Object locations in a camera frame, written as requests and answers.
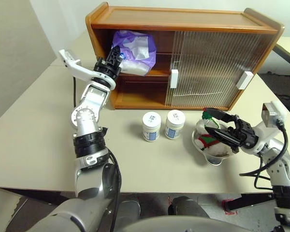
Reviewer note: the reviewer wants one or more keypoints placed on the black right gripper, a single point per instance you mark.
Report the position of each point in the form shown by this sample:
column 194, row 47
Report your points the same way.
column 246, row 137

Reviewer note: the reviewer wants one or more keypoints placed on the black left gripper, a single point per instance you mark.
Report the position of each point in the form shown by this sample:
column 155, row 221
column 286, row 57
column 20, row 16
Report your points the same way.
column 106, row 68

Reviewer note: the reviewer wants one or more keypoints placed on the purple and white bag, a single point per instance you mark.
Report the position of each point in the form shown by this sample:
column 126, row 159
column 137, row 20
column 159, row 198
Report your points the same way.
column 140, row 48

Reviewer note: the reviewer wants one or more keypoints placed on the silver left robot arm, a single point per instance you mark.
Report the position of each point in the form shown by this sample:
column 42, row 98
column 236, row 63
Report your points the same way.
column 87, row 120

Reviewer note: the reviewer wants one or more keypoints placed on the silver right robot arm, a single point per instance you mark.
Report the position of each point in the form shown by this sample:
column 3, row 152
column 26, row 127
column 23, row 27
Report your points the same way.
column 280, row 169

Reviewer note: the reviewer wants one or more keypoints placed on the white plush toy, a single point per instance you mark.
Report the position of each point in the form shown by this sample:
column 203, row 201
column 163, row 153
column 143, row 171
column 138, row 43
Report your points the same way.
column 217, row 149

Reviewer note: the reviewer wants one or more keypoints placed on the wooden cabinet shelf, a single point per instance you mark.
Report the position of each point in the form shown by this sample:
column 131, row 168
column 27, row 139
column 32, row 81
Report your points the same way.
column 159, row 73

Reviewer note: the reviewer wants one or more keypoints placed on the wooden cabinet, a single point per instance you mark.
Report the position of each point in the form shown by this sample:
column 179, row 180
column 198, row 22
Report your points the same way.
column 183, row 21

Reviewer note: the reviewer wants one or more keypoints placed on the metal bowl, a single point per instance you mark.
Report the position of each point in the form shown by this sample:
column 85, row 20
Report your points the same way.
column 215, row 161

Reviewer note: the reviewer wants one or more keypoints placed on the white plastic bottle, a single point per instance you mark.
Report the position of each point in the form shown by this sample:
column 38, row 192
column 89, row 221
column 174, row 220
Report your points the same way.
column 174, row 124
column 151, row 125

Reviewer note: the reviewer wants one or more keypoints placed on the ribbed glass sliding door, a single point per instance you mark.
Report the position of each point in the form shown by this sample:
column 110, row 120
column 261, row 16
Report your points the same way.
column 257, row 48
column 203, row 72

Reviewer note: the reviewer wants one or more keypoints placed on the black table leg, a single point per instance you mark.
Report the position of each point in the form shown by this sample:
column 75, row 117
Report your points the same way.
column 251, row 201

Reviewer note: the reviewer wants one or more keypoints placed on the dark rounded shape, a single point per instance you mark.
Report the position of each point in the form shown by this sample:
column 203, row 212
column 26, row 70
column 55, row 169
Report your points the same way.
column 186, row 206

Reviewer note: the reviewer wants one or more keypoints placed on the silver robot torso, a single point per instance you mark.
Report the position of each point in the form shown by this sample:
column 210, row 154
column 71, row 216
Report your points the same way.
column 183, row 224

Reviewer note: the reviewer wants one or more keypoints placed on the grey rounded shape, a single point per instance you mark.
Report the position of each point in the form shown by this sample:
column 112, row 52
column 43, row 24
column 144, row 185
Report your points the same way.
column 130, row 207

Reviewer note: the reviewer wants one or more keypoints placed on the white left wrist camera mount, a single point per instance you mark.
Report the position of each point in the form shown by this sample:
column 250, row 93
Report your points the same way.
column 77, row 70

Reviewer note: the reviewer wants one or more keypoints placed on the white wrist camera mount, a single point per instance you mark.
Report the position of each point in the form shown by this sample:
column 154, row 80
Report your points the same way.
column 279, row 110
column 77, row 70

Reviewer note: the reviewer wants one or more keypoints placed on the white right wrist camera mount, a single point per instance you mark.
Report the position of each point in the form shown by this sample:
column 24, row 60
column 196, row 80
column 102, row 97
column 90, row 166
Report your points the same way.
column 279, row 110

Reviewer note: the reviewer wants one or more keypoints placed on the black table frame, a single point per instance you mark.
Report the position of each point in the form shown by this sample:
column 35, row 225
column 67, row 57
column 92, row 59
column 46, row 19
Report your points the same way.
column 286, row 56

